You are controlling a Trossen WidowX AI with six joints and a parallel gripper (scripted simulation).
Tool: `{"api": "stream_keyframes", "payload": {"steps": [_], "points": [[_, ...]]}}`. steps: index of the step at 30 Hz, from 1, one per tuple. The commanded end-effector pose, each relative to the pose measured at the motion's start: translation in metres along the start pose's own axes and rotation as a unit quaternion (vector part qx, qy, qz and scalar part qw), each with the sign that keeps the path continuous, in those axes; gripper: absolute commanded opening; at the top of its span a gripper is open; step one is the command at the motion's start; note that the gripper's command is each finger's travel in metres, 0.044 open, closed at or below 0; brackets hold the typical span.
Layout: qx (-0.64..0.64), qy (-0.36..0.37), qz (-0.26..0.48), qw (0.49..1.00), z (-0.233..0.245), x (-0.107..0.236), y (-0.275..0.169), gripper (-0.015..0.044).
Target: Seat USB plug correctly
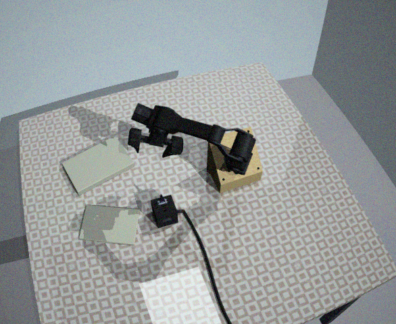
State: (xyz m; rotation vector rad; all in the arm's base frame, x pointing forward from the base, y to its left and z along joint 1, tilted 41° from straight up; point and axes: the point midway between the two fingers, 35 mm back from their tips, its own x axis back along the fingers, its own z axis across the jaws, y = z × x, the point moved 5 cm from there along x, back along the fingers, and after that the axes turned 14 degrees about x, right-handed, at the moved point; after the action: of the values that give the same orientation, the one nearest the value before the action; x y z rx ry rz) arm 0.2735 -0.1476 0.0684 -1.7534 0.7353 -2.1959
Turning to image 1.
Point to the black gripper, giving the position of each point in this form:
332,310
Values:
174,145

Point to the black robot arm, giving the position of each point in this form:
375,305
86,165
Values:
164,120

